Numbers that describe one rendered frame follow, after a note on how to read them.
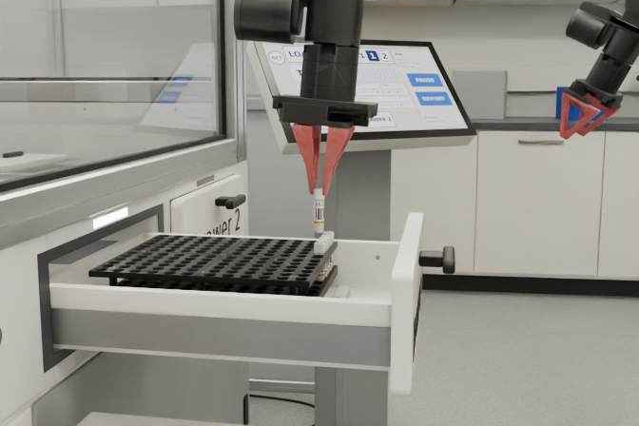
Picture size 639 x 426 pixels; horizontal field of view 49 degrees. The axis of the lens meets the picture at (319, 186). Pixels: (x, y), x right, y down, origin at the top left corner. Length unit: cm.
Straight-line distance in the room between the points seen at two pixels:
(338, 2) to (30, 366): 44
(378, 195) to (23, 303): 122
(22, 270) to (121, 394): 26
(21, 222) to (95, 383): 23
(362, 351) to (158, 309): 19
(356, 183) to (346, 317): 112
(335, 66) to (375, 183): 107
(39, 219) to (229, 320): 19
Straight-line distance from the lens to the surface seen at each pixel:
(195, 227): 101
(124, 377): 88
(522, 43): 442
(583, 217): 382
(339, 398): 187
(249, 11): 72
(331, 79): 71
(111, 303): 69
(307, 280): 67
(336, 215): 172
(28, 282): 68
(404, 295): 60
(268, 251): 79
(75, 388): 78
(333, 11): 71
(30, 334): 70
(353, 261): 86
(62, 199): 72
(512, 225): 376
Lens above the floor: 108
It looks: 8 degrees down
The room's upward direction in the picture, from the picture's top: straight up
